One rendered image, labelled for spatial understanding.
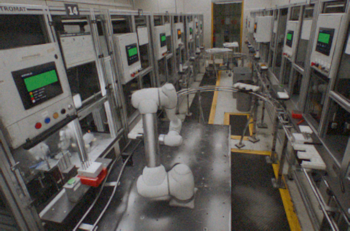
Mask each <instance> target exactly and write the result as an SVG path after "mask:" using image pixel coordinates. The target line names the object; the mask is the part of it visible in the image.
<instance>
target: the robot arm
mask: <svg viewBox="0 0 350 231"><path fill-rule="evenodd" d="M132 105H133V106H134V108H136V109H138V110H139V112H140V113H141V114H142V126H143V135H140V136H139V135H138V136H136V139H140V140H143V141H144V142H145V155H146V162H147V166H146V167H145V168H144V169H143V175H141V176H140V177H139V178H138V181H137V189H138V193H139V194H140V195H141V196H143V197H147V198H158V197H165V196H172V199H171V201H170V206H180V207H184V208H190V209H194V208H195V198H196V193H197V188H195V183H194V176H193V174H192V172H191V170H190V168H189V167H188V166H187V165H185V164H179V165H176V166H174V167H173V168H172V170H171V171H169V172H165V168H164V166H163V165H162V164H161V160H160V153H159V144H164V145H169V146H179V145H181V144H182V140H183V139H182V137H181V136H180V135H179V134H180V130H181V126H182V123H181V120H180V119H178V117H177V116H176V115H175V114H174V113H175V110H176V107H177V93H176V90H175V88H174V87H173V86H172V85H171V84H165V85H163V87H161V88H145V89H141V90H138V91H137V92H135V93H133V94H132ZM160 105H163V106H164V108H165V111H166V114H167V116H168V118H169V119H170V120H171V122H170V130H169V133H168V134H167V135H163V134H161V135H158V129H157V122H156V112H157V109H158V106H160ZM167 173H168V174H167Z"/></svg>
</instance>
